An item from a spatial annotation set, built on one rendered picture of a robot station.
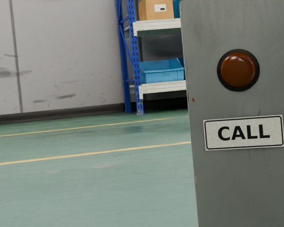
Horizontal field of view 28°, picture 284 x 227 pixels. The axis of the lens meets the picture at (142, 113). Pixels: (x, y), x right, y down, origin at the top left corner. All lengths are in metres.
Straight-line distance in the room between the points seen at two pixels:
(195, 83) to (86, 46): 5.14
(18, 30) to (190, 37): 5.13
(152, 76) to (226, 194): 4.51
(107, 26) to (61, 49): 0.49
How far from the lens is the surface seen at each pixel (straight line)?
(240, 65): 0.36
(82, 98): 5.48
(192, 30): 0.37
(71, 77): 5.47
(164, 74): 4.90
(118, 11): 5.41
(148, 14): 4.93
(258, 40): 0.36
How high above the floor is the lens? 0.26
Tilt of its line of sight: 3 degrees down
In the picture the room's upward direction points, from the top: 5 degrees counter-clockwise
